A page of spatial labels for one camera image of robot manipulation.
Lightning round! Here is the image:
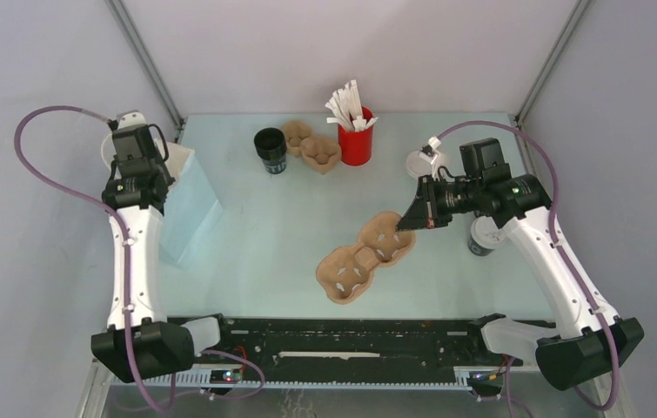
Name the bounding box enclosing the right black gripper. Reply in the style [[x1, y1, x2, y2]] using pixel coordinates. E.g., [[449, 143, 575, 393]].
[[397, 174, 481, 232]]

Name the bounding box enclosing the light blue paper bag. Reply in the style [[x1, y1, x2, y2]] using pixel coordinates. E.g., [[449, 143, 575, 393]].
[[100, 131, 225, 270]]

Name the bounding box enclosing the white plastic cup lid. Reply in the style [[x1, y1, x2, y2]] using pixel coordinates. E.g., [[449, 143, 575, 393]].
[[406, 150, 448, 179]]

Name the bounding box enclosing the black paper coffee cup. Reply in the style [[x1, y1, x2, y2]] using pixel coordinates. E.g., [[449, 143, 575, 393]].
[[253, 127, 287, 174]]

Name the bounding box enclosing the brown two-cup carrier tray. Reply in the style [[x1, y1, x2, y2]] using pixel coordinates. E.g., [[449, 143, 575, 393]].
[[316, 212, 416, 305]]

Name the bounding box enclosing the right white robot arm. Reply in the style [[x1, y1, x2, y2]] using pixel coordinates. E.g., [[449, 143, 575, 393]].
[[397, 138, 644, 391]]

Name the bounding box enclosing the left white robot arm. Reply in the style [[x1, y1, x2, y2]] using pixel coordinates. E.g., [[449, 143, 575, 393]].
[[91, 111, 234, 383]]

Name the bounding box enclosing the red ribbed cup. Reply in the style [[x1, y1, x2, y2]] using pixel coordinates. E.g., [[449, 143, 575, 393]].
[[338, 125, 374, 166]]

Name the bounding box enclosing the brown cardboard cup carrier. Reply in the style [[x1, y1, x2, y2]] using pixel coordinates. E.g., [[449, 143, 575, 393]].
[[280, 120, 342, 175]]

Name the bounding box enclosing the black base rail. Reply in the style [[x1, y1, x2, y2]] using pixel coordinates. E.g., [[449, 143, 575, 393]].
[[189, 315, 560, 388]]

